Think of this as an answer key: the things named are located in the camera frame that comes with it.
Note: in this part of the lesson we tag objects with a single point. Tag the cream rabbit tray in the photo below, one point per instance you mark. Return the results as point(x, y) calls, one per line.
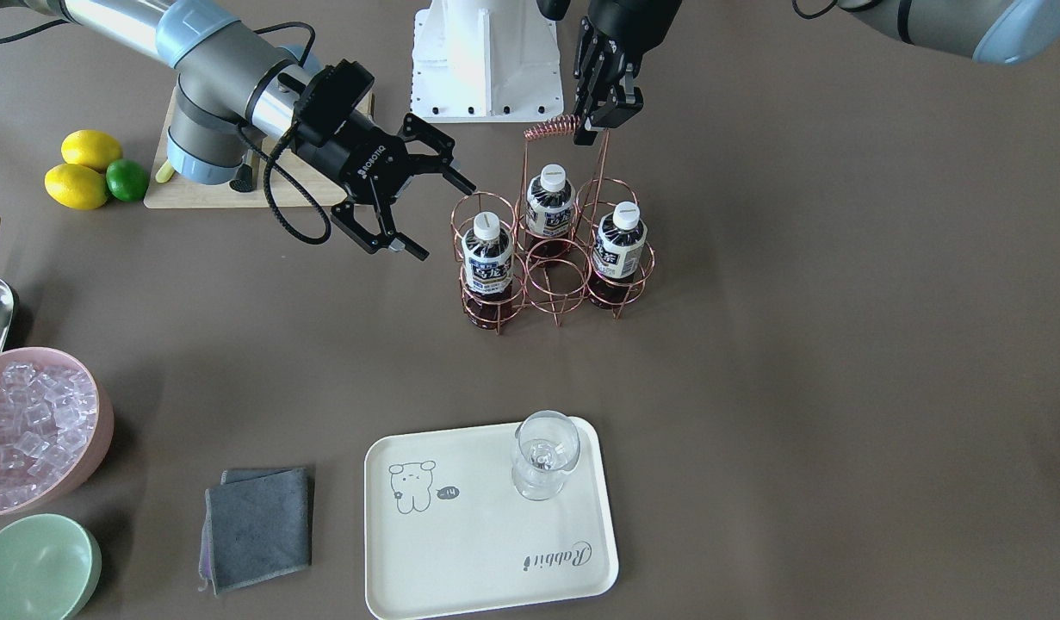
point(446, 531)

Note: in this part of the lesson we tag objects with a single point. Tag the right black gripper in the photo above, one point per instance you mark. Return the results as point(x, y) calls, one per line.
point(350, 158)

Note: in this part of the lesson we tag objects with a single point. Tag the green lime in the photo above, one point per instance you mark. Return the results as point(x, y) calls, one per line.
point(126, 180)

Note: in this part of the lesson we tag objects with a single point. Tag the tea bottle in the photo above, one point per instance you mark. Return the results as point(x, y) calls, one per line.
point(549, 214)
point(618, 248)
point(487, 253)

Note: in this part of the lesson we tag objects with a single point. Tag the tea bottle rear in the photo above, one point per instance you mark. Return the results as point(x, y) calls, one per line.
point(618, 248)

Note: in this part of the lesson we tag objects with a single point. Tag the tea bottle front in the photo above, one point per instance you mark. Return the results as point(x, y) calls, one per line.
point(487, 253)

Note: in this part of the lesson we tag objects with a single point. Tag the green bowl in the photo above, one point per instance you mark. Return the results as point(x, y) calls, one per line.
point(49, 568)

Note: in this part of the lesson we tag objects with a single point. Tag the copper wire bottle basket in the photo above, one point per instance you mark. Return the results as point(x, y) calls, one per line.
point(555, 285)

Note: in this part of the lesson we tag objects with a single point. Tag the yellow lemon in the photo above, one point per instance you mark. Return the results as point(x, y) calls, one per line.
point(76, 186)
point(91, 148)

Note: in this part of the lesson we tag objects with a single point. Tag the grey cloth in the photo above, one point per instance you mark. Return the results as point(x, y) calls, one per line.
point(258, 526)

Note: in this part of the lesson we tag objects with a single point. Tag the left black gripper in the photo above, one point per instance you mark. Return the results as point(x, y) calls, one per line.
point(630, 19)

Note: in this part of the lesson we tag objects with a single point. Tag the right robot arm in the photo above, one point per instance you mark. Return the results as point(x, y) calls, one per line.
point(236, 95)

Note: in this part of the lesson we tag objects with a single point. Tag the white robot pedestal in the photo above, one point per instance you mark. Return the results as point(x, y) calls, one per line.
point(485, 61)

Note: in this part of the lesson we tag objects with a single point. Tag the wine glass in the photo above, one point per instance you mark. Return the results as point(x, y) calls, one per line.
point(546, 450)

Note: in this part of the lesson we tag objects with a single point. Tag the pink ice bowl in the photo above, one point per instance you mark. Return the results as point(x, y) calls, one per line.
point(56, 424)

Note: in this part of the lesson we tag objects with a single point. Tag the tea bottle middle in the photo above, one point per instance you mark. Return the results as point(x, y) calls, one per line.
point(549, 214)

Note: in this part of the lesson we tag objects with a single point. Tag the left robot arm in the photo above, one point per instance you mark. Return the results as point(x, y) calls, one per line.
point(989, 32)

